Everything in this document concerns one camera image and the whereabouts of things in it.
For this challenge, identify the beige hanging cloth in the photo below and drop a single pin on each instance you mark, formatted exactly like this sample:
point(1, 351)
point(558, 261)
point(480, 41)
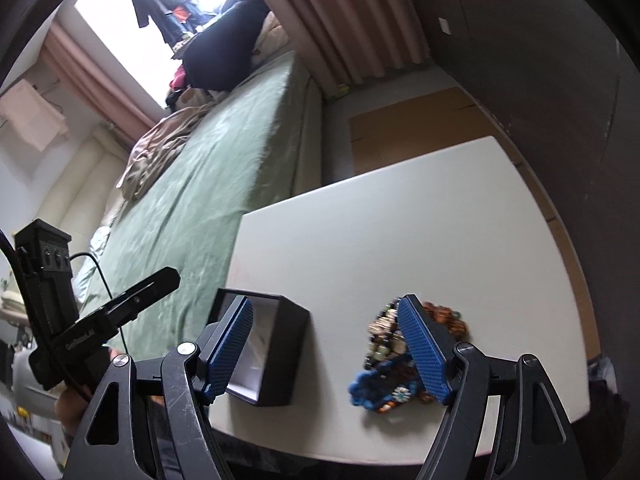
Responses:
point(34, 119)

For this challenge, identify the pink curtain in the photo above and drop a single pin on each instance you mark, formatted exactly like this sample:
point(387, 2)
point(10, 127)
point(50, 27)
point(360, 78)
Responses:
point(76, 69)
point(350, 41)

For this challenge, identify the white side table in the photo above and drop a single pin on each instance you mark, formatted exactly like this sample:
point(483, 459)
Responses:
point(342, 252)

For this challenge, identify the beige crumpled clothing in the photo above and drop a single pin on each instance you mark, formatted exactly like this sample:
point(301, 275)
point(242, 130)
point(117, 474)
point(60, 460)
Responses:
point(157, 149)

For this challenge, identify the pink curtain right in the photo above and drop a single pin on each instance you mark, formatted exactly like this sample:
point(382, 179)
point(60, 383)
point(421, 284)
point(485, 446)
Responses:
point(350, 41)

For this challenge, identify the pink curtain left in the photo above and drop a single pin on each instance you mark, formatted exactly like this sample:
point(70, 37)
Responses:
point(76, 69)

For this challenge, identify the hanging dark garments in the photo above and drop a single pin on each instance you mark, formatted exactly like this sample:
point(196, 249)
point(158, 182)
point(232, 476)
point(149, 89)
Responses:
point(174, 19)

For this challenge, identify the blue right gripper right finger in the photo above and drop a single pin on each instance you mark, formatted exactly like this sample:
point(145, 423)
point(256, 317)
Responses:
point(430, 345)

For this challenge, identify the black jewelry box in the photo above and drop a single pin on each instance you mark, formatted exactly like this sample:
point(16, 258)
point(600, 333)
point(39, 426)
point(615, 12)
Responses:
point(266, 372)

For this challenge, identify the dark clothes pile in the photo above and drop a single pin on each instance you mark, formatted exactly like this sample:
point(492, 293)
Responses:
point(219, 58)

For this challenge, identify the small green floor object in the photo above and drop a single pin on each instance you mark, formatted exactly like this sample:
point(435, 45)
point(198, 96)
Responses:
point(341, 91)

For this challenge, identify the white wall socket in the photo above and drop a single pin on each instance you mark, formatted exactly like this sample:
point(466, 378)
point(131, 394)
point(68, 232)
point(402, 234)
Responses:
point(444, 26)

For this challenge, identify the person's left hand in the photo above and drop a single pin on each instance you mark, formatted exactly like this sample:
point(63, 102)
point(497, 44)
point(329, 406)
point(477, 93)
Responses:
point(70, 408)

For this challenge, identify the green bed blanket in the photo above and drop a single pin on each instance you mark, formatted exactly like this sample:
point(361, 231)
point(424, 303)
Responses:
point(261, 145)

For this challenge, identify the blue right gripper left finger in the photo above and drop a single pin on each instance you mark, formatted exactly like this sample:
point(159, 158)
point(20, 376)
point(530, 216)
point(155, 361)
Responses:
point(224, 346)

